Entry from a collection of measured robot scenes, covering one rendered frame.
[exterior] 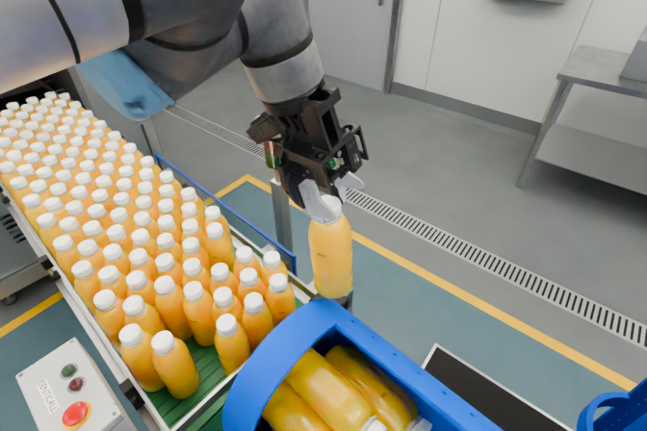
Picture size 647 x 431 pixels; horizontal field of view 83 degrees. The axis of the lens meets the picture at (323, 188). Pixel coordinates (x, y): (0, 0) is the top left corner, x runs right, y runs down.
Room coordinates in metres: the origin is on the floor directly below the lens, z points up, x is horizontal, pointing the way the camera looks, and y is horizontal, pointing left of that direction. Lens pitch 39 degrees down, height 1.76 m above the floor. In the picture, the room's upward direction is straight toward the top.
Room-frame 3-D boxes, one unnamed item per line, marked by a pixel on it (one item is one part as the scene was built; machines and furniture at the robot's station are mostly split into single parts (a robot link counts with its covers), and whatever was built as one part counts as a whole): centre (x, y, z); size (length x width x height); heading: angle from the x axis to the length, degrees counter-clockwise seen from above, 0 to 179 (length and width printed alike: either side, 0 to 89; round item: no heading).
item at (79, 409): (0.24, 0.40, 1.11); 0.04 x 0.04 x 0.01
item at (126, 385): (0.33, 0.40, 0.94); 0.03 x 0.02 x 0.08; 48
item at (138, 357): (0.39, 0.38, 0.99); 0.07 x 0.07 x 0.18
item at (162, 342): (0.37, 0.31, 1.08); 0.04 x 0.04 x 0.02
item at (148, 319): (0.45, 0.40, 0.99); 0.07 x 0.07 x 0.18
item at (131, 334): (0.39, 0.38, 1.08); 0.04 x 0.04 x 0.02
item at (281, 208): (0.87, 0.13, 0.55); 0.04 x 0.04 x 1.10; 48
